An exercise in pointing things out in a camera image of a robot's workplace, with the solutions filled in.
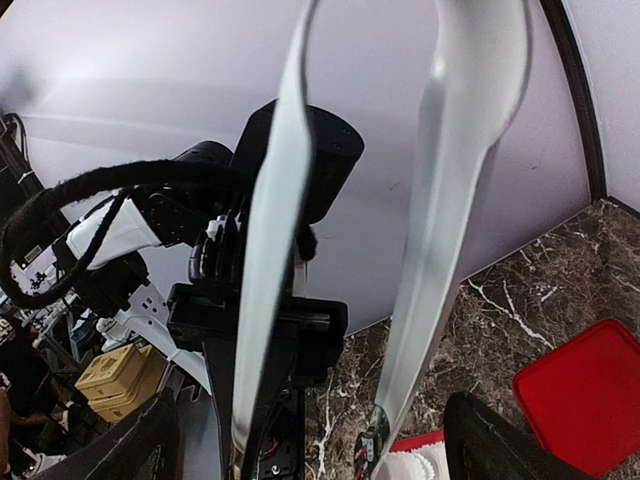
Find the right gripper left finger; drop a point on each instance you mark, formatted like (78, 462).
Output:
(143, 445)

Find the red box lid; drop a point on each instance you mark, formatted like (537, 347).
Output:
(582, 399)

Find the white paper cupcake liners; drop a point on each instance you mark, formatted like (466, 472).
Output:
(425, 463)

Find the right black frame post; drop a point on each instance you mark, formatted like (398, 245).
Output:
(567, 46)

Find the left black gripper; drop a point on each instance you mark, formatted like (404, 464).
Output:
(306, 342)

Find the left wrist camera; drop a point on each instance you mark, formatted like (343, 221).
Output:
(296, 167)

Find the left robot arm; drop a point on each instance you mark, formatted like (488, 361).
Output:
(99, 254)

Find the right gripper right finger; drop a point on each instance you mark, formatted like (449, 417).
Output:
(480, 444)

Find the tan plastic crate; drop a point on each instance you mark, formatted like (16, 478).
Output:
(118, 382)

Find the red cookie box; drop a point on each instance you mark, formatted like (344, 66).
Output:
(417, 441)

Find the metal serving tongs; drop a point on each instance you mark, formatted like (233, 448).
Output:
(475, 84)

